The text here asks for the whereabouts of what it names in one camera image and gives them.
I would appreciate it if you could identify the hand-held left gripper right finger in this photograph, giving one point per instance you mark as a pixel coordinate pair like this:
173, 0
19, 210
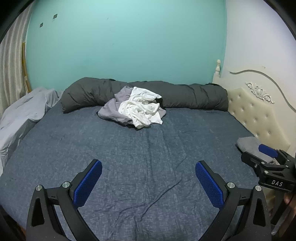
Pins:
209, 185

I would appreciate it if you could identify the white long-sleeve shirt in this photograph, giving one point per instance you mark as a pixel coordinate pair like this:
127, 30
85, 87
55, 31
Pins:
138, 109

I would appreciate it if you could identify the light grey bed sheet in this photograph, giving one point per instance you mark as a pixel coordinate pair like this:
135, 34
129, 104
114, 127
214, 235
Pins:
23, 111

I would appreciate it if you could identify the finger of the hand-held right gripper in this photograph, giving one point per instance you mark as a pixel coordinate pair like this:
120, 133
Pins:
267, 150
251, 158

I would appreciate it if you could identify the dark grey rolled duvet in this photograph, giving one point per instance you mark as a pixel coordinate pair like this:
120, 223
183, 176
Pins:
87, 95

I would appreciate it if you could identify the cream tufted headboard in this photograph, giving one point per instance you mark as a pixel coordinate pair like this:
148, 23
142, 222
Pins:
254, 111

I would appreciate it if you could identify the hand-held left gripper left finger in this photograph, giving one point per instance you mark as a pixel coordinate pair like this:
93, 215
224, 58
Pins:
89, 183

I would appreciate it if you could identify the grey folded garment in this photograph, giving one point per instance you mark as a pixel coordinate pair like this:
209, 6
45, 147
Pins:
247, 142

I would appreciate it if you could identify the lilac grey garment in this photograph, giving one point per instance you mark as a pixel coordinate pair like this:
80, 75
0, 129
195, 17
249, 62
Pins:
108, 111

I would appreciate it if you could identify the wooden window frame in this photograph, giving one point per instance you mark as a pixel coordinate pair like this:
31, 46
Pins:
23, 60

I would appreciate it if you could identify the beige striped curtain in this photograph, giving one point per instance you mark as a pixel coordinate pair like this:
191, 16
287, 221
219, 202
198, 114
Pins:
11, 69

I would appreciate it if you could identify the bed with blue sheet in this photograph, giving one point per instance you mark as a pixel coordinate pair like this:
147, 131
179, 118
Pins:
138, 162

